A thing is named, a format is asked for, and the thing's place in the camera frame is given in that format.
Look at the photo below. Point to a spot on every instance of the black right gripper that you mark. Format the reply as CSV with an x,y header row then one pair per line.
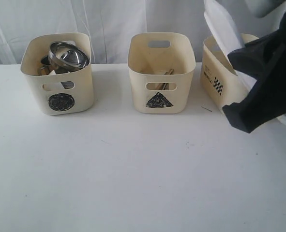
x,y
262,57

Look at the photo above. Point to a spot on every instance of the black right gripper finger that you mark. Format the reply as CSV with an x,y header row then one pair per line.
x,y
266,100

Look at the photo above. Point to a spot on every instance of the white rectangular plate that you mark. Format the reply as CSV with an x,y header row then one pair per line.
x,y
228,38

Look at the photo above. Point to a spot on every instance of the dark wooden chopstick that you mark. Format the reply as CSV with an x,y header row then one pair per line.
x,y
162,85

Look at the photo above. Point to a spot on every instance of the stainless steel bowl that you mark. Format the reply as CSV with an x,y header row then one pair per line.
x,y
67,56

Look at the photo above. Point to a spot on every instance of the steel mug with wire handle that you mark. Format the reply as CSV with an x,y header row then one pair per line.
x,y
67,85

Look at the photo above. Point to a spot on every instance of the cream bin with square mark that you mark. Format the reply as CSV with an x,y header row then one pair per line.
x,y
218,78

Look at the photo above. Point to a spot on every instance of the cream bin with triangle mark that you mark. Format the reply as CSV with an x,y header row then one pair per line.
x,y
150,56

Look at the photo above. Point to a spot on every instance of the white background curtain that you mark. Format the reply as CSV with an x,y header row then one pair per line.
x,y
110,24

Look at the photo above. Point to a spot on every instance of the cream bin with circle mark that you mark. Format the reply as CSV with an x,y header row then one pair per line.
x,y
47,90

